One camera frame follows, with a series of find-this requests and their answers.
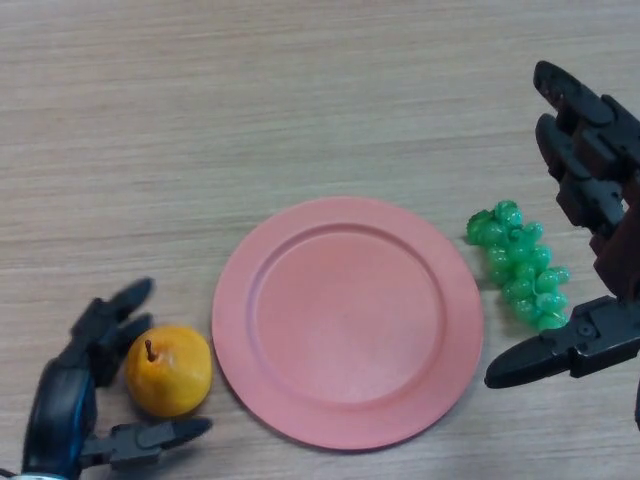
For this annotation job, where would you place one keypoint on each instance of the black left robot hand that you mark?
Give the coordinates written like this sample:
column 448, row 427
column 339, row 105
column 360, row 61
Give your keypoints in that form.
column 60, row 400

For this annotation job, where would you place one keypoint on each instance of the green grape bunch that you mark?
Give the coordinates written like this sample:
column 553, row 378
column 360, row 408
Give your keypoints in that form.
column 525, row 270

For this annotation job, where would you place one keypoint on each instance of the yellow pear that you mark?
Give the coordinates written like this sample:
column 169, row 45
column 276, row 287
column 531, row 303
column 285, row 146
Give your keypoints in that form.
column 170, row 380

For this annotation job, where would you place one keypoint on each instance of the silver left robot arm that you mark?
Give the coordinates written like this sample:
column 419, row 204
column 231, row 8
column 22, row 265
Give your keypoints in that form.
column 30, row 476

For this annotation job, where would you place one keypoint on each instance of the pink round plate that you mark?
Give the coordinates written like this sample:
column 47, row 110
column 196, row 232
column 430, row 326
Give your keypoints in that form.
column 350, row 325

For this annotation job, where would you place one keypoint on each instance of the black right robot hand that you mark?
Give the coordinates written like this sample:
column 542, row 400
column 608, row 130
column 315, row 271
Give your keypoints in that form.
column 592, row 195

